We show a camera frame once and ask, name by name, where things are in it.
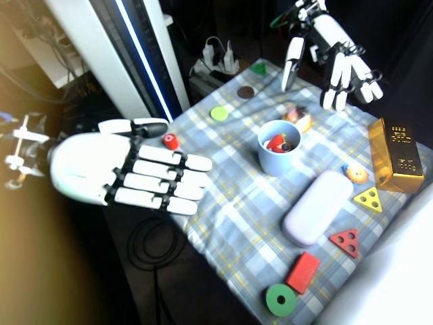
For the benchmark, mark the brown sandwich cookie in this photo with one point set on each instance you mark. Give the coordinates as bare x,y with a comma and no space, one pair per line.
245,92

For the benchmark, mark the red cylinder with white print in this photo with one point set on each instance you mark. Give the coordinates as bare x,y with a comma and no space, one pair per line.
171,143

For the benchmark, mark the white column with blue strip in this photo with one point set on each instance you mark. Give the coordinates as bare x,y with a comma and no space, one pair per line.
101,50

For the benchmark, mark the blue cup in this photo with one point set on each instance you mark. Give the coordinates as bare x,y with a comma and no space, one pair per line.
275,164

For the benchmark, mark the white power strip with plugs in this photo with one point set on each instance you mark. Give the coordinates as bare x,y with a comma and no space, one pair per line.
218,59

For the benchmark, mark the white blurred robot shell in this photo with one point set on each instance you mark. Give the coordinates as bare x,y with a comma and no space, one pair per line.
399,277

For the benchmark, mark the blue plaid cloth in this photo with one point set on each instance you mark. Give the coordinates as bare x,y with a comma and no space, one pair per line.
236,230

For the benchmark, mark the green triangle block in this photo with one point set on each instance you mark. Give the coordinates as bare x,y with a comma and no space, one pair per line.
258,68

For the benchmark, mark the gold bar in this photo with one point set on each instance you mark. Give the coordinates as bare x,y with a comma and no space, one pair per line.
400,159

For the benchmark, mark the red rectangular block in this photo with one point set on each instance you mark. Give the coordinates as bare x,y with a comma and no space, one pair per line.
303,272

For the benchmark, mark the red triangle block with holes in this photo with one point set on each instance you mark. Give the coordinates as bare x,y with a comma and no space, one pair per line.
340,242

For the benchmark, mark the small orange toy tart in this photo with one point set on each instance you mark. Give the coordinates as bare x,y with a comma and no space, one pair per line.
358,175

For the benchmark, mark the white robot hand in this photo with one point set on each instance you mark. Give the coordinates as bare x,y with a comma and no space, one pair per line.
333,34
88,162

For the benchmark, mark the white shelf board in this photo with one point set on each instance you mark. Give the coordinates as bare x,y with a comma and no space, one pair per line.
50,64

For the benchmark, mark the yellow triangle block with holes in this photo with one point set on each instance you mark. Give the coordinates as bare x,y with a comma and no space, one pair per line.
363,200

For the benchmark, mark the green sandwich cookie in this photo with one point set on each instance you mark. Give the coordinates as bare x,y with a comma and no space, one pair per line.
219,113

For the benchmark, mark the strawberry toy cupcake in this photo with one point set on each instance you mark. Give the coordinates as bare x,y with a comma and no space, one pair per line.
277,144

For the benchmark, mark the lilac glasses case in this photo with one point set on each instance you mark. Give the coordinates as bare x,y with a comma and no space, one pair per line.
318,206

